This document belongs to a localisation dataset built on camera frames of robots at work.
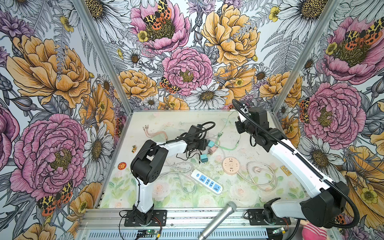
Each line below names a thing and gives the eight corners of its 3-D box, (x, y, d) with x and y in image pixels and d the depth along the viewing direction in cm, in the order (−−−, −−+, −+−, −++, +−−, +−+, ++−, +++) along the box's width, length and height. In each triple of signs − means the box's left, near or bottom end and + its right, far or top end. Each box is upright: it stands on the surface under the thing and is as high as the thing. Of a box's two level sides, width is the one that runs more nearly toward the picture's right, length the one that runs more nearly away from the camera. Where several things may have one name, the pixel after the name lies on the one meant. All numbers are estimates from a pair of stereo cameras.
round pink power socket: (223, 174, 91) (223, 172, 88) (221, 159, 97) (222, 157, 95) (240, 174, 91) (241, 172, 88) (237, 159, 97) (238, 157, 95)
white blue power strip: (190, 176, 90) (190, 174, 87) (193, 171, 92) (193, 168, 90) (221, 195, 83) (222, 193, 81) (224, 188, 85) (225, 186, 83)
